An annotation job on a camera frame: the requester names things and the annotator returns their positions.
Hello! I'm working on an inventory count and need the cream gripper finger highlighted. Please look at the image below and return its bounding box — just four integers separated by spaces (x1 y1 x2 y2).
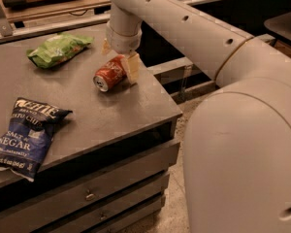
101 39 112 55
122 52 140 84

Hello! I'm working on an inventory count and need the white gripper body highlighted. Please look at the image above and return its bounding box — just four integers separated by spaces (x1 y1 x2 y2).
106 22 142 54

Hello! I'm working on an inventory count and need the red coke can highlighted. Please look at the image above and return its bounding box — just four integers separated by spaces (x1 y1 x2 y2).
93 54 126 92

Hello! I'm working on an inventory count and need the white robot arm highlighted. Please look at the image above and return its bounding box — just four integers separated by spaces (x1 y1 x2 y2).
107 0 291 233

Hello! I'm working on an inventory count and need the green chip bag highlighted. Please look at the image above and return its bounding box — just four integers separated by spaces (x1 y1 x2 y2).
26 33 93 69

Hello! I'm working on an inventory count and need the blue chip bag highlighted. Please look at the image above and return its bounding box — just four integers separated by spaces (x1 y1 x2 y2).
0 97 71 182

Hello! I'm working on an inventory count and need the grey drawer cabinet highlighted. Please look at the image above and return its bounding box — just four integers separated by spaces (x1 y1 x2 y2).
0 22 183 233

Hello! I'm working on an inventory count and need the middle drawer front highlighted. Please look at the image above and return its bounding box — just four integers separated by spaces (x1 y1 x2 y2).
48 172 170 233

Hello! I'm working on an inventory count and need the drawer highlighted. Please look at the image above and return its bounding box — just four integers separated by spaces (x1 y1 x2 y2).
0 140 179 233
82 194 165 233
48 172 170 233

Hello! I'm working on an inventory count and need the lower drawer front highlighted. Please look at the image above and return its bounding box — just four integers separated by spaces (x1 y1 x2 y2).
82 194 165 233

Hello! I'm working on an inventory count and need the upper drawer front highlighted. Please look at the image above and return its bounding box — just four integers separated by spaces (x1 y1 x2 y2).
0 140 179 233

